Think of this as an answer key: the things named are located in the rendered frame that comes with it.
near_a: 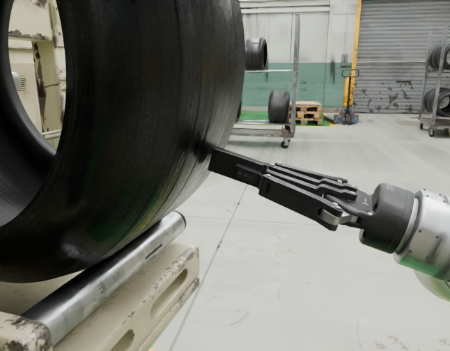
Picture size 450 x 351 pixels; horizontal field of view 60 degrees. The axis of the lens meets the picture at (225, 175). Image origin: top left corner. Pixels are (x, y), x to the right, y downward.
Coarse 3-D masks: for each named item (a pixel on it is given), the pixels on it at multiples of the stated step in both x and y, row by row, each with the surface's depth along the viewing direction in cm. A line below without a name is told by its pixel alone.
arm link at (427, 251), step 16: (416, 192) 45; (432, 192) 43; (416, 208) 41; (432, 208) 40; (448, 208) 40; (416, 224) 40; (432, 224) 39; (448, 224) 39; (416, 240) 40; (432, 240) 39; (448, 240) 39; (400, 256) 42; (416, 256) 40; (432, 256) 40; (448, 256) 39; (432, 272) 41; (448, 272) 40
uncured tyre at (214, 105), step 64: (0, 0) 65; (64, 0) 31; (128, 0) 31; (192, 0) 34; (0, 64) 69; (128, 64) 32; (192, 64) 35; (0, 128) 72; (64, 128) 34; (128, 128) 33; (192, 128) 38; (0, 192) 66; (64, 192) 36; (128, 192) 37; (192, 192) 55; (0, 256) 41; (64, 256) 40
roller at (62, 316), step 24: (168, 216) 63; (144, 240) 55; (168, 240) 60; (96, 264) 47; (120, 264) 49; (144, 264) 54; (72, 288) 42; (96, 288) 44; (24, 312) 38; (48, 312) 38; (72, 312) 40
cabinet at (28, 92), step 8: (16, 64) 447; (24, 64) 445; (32, 64) 443; (16, 72) 449; (24, 72) 447; (32, 72) 445; (24, 80) 450; (32, 80) 448; (24, 88) 452; (32, 88) 451; (24, 96) 455; (32, 96) 453; (24, 104) 458; (32, 104) 456; (32, 112) 458; (32, 120) 461; (40, 120) 459; (40, 128) 462
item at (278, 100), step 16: (256, 48) 566; (256, 64) 575; (272, 96) 584; (288, 96) 584; (240, 112) 642; (272, 112) 581; (288, 112) 584; (240, 128) 657; (256, 128) 655; (288, 128) 641; (288, 144) 596
